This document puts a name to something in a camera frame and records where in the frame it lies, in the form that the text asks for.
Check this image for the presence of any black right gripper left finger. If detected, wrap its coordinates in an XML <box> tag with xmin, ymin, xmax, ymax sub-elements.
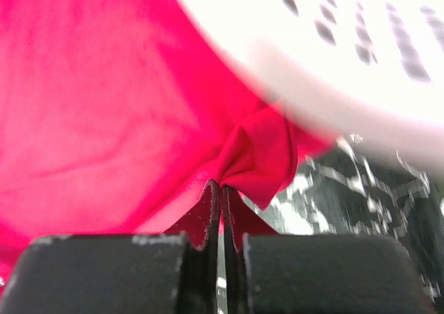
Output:
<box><xmin>1</xmin><ymin>181</ymin><xmax>220</xmax><ymax>314</ymax></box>

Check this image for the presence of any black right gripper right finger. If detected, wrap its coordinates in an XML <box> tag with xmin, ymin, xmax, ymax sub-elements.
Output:
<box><xmin>221</xmin><ymin>186</ymin><xmax>434</xmax><ymax>313</ymax></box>

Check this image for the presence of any red t shirt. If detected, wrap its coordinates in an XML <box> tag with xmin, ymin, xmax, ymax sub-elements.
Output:
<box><xmin>1</xmin><ymin>0</ymin><xmax>336</xmax><ymax>282</ymax></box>

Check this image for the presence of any white plastic basket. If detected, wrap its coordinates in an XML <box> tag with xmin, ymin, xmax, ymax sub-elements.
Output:
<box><xmin>178</xmin><ymin>0</ymin><xmax>443</xmax><ymax>170</ymax></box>

